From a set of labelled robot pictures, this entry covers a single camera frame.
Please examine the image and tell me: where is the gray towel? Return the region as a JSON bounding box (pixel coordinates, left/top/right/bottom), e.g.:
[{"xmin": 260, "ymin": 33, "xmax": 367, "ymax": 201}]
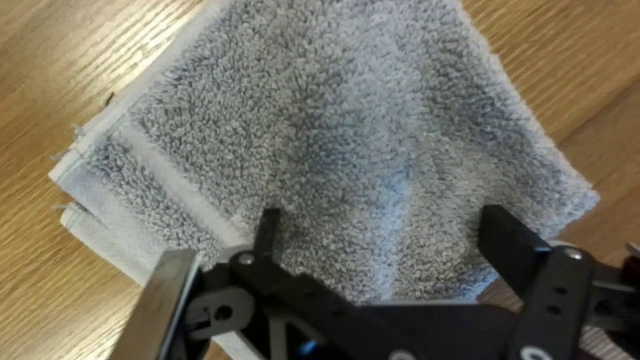
[{"xmin": 51, "ymin": 0, "xmax": 598, "ymax": 302}]

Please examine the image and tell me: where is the brown wooden folding table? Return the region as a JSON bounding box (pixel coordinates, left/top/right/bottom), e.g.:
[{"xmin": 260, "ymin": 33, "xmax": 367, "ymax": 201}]
[{"xmin": 0, "ymin": 0, "xmax": 640, "ymax": 360}]

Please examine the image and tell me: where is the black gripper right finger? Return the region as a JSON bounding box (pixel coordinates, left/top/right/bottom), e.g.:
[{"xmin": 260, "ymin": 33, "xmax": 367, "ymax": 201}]
[{"xmin": 479, "ymin": 204, "xmax": 552, "ymax": 299}]

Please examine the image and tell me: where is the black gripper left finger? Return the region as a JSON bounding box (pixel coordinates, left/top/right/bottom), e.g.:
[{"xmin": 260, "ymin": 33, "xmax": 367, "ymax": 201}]
[{"xmin": 255, "ymin": 208, "xmax": 283, "ymax": 271}]

